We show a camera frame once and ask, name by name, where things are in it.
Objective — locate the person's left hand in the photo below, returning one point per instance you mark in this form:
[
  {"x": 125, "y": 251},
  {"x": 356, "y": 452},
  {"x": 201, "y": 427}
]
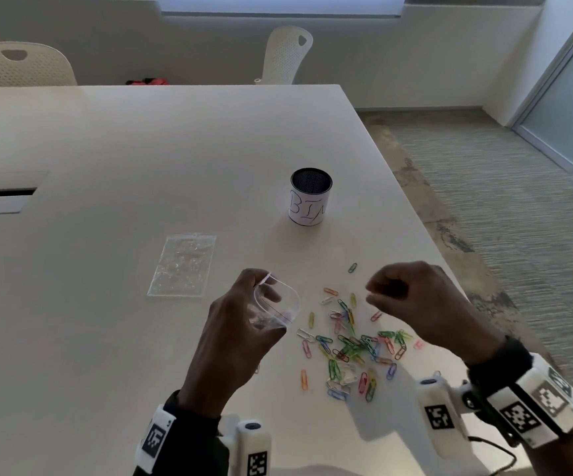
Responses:
[{"x": 222, "y": 356}]

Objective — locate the person's right hand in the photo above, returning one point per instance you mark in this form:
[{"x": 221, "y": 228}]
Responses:
[{"x": 435, "y": 312}]

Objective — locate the smooth clear plastic bag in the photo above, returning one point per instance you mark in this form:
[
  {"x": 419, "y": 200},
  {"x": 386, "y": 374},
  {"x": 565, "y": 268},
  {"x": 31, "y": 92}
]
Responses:
[{"x": 286, "y": 304}]

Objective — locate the crinkled clear plastic bag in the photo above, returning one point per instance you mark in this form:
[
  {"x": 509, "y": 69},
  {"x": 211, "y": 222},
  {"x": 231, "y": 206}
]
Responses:
[{"x": 182, "y": 267}]

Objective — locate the pile of colourful paper clips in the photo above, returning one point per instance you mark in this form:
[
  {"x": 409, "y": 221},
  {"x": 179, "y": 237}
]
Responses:
[{"x": 333, "y": 369}]

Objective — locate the white paper cup black rim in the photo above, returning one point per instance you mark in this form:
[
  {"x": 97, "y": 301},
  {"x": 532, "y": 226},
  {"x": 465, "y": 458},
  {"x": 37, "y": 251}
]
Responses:
[{"x": 308, "y": 210}]

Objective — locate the marker-tagged black wristband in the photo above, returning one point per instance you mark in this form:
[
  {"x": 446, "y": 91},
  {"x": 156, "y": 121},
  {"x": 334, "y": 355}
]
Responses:
[
  {"x": 187, "y": 436},
  {"x": 529, "y": 401}
]

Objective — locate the white table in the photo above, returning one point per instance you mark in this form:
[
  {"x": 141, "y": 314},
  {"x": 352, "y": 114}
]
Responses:
[{"x": 142, "y": 138}]

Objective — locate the frosted glass door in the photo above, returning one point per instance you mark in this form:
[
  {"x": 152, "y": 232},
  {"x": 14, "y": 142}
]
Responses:
[{"x": 569, "y": 113}]

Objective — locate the white perforated chair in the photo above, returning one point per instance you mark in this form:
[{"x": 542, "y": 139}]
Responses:
[
  {"x": 28, "y": 69},
  {"x": 281, "y": 56}
]

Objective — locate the white roller blind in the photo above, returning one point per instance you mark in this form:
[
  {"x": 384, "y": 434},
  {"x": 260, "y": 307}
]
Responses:
[{"x": 281, "y": 3}]

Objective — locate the white cylindrical wrist camera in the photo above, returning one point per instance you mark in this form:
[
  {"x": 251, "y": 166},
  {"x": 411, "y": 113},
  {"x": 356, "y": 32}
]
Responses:
[
  {"x": 440, "y": 416},
  {"x": 252, "y": 451}
]

